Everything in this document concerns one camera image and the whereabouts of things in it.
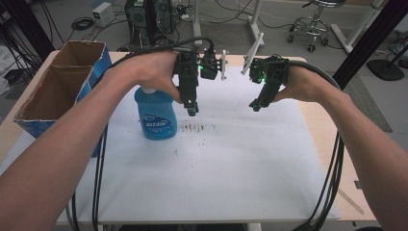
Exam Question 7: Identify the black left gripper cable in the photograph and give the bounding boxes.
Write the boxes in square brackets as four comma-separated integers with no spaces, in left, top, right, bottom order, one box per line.
[65,36,216,231]

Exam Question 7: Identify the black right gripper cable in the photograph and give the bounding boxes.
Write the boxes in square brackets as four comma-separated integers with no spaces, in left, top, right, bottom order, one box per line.
[282,59,346,231]

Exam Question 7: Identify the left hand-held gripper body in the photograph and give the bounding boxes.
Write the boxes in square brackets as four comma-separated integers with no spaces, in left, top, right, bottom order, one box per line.
[173,48,229,110]

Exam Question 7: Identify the black slanted metal post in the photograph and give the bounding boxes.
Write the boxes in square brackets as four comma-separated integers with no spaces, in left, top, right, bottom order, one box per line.
[331,0,408,90]

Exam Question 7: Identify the black computer tower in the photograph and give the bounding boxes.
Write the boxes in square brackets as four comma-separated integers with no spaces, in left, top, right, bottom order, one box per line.
[123,0,177,46]

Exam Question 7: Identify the open cardboard box blue sides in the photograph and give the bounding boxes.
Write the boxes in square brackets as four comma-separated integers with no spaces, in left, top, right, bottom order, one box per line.
[13,39,114,158]

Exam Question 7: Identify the person's right hand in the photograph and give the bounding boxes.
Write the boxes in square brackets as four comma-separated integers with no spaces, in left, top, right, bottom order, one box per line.
[272,65,342,104]

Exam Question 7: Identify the white table mat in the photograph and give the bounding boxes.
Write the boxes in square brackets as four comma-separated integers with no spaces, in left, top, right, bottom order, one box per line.
[0,65,342,225]

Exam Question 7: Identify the white table leg frame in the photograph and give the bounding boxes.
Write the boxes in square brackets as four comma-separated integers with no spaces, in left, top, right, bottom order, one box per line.
[191,0,268,47]

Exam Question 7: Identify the grey floor mat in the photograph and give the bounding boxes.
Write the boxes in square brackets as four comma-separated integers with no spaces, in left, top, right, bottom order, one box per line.
[343,74,394,134]

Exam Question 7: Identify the coiled black cable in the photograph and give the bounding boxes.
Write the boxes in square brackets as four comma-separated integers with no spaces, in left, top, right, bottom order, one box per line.
[70,16,95,32]

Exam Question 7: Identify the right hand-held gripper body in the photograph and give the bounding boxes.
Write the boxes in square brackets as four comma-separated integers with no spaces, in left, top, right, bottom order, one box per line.
[241,32,290,108]

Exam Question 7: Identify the blue liquid soap bottle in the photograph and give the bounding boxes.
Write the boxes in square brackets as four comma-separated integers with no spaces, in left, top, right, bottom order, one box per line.
[134,86,179,141]

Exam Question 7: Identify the white power supply box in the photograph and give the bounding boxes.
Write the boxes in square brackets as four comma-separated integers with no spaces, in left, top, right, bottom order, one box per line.
[91,2,115,29]

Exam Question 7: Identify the person's left hand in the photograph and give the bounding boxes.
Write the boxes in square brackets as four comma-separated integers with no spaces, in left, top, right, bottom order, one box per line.
[104,50,184,104]

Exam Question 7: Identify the black round stand base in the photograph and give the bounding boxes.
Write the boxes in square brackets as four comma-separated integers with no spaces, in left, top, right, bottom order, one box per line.
[366,42,408,82]

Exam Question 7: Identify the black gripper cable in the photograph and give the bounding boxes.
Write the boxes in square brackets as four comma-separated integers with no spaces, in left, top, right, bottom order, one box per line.
[282,59,346,231]
[65,36,216,231]

